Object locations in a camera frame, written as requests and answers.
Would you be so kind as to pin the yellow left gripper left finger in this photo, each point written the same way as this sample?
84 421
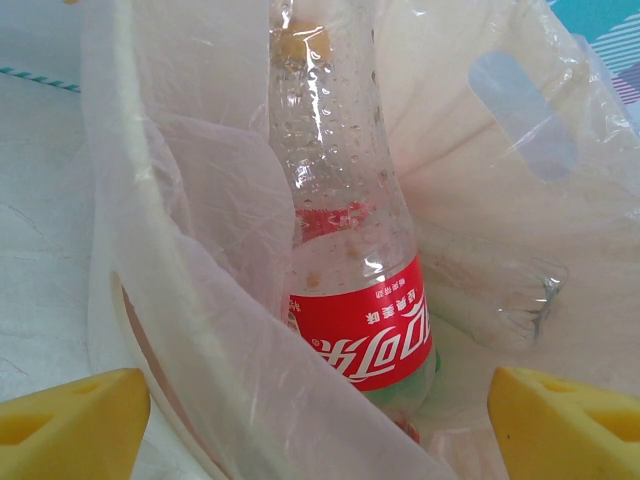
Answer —
75 425

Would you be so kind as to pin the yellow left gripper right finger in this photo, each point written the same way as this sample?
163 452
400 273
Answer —
565 425

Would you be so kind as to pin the Coca-Cola bottle with droplets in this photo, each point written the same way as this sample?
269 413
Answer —
345 190

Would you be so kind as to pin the cream plastic bin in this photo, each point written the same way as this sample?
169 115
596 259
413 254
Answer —
131 325

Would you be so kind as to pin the translucent plastic bin liner bag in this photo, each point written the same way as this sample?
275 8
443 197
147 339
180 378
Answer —
500 175

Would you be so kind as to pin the clear crumpled plastic bottle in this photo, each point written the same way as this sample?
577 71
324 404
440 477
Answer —
530 300

